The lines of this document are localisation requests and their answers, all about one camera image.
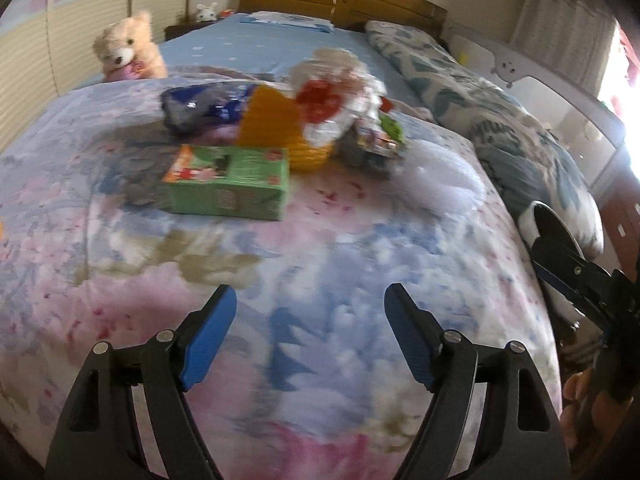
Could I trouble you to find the green milk carton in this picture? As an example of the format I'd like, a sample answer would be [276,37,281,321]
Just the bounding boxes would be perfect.
[163,144,290,221]

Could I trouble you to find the small white bunny toy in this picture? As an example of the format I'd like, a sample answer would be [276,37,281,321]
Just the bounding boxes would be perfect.
[194,2,218,23]

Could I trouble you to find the grey bed guard rail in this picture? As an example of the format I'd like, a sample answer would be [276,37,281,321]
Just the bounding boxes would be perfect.
[445,24,629,203]

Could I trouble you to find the light blue bed sheet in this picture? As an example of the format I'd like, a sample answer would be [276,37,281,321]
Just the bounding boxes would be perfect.
[160,14,422,107]

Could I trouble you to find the crumpled white red plastic bag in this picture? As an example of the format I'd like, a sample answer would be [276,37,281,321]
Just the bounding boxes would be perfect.
[288,48,387,148]

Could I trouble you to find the colourful small snack wrapper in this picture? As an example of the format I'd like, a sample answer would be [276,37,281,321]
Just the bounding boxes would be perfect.
[337,120,404,172]

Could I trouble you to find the beige teddy bear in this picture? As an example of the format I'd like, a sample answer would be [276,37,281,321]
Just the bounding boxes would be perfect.
[92,10,168,82]

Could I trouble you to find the red candy wrapper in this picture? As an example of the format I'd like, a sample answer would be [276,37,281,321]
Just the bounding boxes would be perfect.
[380,96,394,113]

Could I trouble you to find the dark wooden nightstand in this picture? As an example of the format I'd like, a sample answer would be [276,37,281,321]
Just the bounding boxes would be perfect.
[164,22,214,41]

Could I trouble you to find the green snack wrapper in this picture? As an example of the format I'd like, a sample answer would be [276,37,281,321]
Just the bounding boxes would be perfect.
[378,110,405,144]

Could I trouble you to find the blue white patterned duvet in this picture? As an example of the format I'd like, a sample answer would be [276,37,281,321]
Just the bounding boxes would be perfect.
[366,21,604,260]

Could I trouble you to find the white folded cloth pillow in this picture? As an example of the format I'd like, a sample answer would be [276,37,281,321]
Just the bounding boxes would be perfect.
[240,11,334,34]

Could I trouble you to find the blue snack bag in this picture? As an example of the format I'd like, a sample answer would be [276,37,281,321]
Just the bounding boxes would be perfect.
[160,80,257,136]

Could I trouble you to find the orange plastic wrapper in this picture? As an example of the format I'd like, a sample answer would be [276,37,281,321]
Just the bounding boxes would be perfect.
[234,84,332,172]

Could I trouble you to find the beige window curtain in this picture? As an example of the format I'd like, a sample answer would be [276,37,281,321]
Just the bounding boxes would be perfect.
[509,0,620,96]

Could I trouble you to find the person's right hand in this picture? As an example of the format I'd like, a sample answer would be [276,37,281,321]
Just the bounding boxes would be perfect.
[560,366,634,466]

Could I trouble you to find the floral pink blue quilt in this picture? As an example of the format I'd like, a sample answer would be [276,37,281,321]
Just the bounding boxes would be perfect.
[1,79,561,479]

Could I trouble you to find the white foam fruit net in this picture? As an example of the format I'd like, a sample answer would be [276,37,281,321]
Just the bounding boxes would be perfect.
[390,140,487,216]

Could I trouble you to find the round white trash bin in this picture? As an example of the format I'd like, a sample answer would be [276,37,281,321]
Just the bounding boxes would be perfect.
[516,199,589,321]

